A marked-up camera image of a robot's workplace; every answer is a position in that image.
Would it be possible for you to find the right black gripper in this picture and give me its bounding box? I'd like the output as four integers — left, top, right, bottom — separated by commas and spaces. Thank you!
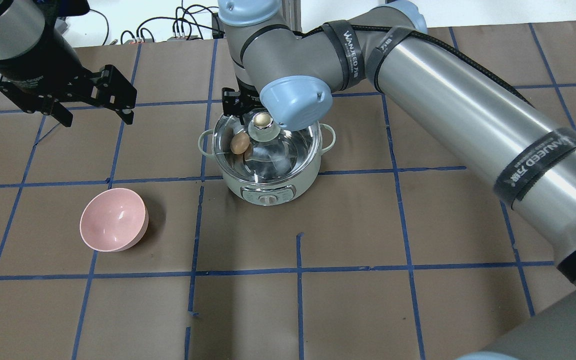
221, 76, 264, 126

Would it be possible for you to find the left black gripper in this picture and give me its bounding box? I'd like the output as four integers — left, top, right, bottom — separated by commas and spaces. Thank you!
0, 30, 137, 128

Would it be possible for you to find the brown egg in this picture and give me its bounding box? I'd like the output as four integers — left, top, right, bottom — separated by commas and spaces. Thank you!
230, 131, 250, 155

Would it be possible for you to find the glass pot lid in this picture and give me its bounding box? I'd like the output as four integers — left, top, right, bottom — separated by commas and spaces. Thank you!
211, 111, 323, 185

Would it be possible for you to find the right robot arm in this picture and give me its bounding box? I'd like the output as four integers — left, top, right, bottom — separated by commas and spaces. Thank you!
207, 0, 576, 360

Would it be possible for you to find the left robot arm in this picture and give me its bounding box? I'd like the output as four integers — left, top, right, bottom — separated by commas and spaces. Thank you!
0, 0, 138, 127

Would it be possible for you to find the pale green electric pot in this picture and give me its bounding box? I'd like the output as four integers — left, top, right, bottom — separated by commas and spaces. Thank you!
198, 109, 337, 207

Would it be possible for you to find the black power adapter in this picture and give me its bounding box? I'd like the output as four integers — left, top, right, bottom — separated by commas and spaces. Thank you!
211, 13, 226, 39

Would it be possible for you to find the pink bowl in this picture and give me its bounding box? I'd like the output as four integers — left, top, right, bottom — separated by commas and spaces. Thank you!
78, 187, 150, 253

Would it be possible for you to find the aluminium frame post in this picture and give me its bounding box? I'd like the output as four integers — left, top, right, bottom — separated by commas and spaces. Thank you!
280, 0, 304, 38

